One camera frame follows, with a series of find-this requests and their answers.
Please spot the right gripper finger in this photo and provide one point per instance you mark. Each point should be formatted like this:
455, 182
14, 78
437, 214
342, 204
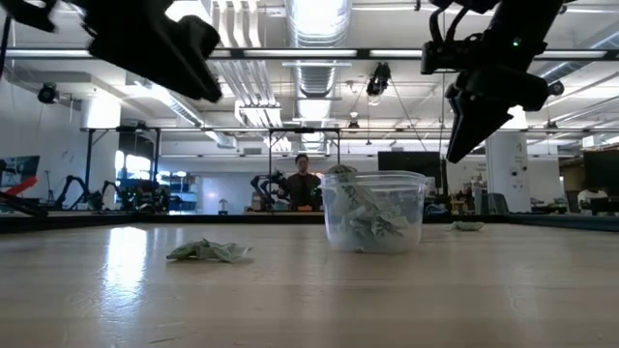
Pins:
474, 121

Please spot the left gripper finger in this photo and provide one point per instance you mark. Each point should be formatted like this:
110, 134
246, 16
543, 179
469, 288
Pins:
193, 58

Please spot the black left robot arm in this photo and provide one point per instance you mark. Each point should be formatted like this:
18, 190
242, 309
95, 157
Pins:
24, 9

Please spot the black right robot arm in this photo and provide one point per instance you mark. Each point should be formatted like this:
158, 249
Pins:
527, 29

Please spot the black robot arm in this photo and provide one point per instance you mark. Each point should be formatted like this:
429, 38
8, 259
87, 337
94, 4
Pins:
266, 186
72, 191

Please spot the black ceiling spot lamp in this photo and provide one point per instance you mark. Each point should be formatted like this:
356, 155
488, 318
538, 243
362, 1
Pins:
556, 88
47, 93

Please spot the white building column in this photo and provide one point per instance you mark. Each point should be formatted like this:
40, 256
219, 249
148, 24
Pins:
508, 174

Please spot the large black screen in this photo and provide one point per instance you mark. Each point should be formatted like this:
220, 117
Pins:
411, 162

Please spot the clear plastic food container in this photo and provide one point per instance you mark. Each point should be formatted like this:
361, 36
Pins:
416, 193

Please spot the wooden cabinet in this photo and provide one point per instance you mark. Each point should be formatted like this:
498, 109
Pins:
573, 186

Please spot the blue storage shelf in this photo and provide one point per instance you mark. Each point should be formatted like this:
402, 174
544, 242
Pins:
181, 193

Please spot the person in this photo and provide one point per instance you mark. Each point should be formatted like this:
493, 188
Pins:
592, 198
302, 186

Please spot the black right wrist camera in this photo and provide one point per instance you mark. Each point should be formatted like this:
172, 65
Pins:
450, 57

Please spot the black hanging ceiling camera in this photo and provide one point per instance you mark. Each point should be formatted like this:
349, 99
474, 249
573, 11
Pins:
378, 79

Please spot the silver ventilation duct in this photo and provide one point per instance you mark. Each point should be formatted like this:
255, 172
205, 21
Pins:
316, 82

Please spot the black aluminium rig frame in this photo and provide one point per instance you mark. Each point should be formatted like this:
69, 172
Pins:
271, 218

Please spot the dark wall poster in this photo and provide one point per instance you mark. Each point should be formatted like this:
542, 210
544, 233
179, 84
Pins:
19, 169

